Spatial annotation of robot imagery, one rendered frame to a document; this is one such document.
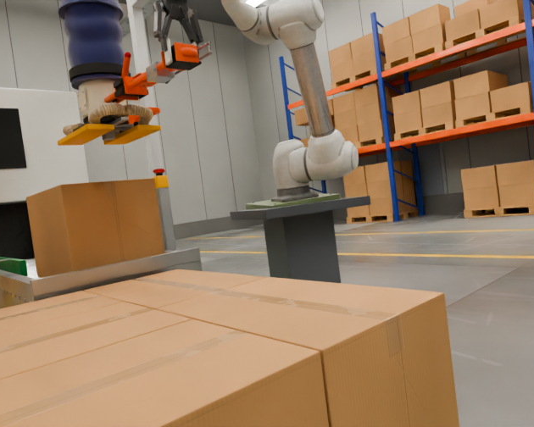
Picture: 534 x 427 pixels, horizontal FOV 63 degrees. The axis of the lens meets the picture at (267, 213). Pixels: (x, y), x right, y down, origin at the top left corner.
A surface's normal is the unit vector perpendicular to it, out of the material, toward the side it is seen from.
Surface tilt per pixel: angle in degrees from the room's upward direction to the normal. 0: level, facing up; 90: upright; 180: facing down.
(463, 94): 90
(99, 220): 90
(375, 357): 90
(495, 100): 90
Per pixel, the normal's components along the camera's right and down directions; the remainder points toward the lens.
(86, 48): 0.01, -0.23
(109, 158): 0.66, -0.06
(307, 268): 0.37, -0.01
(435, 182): -0.74, 0.11
